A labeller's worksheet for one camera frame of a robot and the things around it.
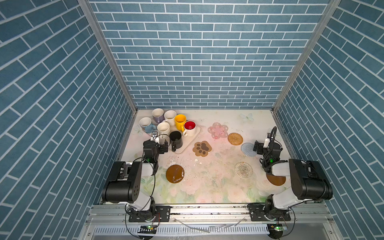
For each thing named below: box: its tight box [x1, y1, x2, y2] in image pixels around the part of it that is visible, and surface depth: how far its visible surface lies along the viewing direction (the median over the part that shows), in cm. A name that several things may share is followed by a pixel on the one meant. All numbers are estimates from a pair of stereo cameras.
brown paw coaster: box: [192, 140, 212, 157], surface depth 100 cm
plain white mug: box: [157, 121, 170, 144], surface depth 98 cm
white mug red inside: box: [183, 120, 197, 137], surface depth 103 cm
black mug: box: [169, 130, 183, 152], surface depth 97 cm
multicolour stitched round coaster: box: [234, 161, 253, 179], surface depth 91 cm
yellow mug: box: [174, 114, 187, 133], surface depth 104 cm
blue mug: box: [139, 117, 157, 134], surface depth 102 cm
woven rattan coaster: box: [227, 132, 244, 146], surface depth 105 cm
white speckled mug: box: [163, 110, 177, 127], surface depth 108 cm
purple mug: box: [152, 108, 165, 124], surface depth 109 cm
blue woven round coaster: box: [240, 142, 258, 157], surface depth 100 cm
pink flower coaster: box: [207, 122, 229, 140], surface depth 110 cm
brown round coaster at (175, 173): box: [166, 164, 185, 184], surface depth 88 cm
